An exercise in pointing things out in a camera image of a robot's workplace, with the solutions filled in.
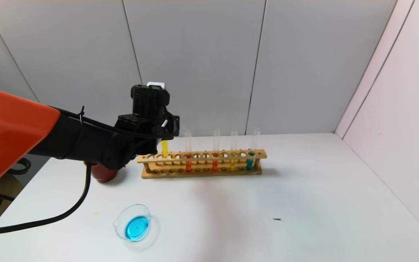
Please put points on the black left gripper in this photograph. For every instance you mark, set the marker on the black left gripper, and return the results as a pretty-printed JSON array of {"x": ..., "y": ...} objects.
[{"x": 147, "y": 102}]

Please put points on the yellow pigment glass test tube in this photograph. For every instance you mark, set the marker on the yellow pigment glass test tube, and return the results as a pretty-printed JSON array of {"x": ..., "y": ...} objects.
[
  {"x": 232, "y": 165},
  {"x": 165, "y": 148}
]

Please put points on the orange and black left arm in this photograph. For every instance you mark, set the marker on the orange and black left arm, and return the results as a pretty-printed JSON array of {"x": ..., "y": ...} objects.
[{"x": 13, "y": 134}]

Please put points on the orange pigment glass test tube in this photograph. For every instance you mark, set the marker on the orange pigment glass test tube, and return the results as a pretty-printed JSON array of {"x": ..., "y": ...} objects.
[
  {"x": 188, "y": 167},
  {"x": 215, "y": 166}
]

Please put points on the wooden test tube rack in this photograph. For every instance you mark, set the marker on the wooden test tube rack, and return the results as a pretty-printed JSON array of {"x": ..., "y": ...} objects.
[{"x": 209, "y": 159}]

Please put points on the blue pigment glass test tube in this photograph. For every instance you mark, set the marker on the blue pigment glass test tube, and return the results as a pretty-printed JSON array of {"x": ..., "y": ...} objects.
[{"x": 249, "y": 164}]

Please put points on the dark red plastic cup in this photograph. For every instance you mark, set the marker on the dark red plastic cup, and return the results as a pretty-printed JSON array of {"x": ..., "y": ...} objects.
[{"x": 104, "y": 175}]

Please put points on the clear glass dish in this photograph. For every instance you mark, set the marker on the clear glass dish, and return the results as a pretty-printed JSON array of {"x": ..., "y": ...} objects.
[{"x": 136, "y": 227}]

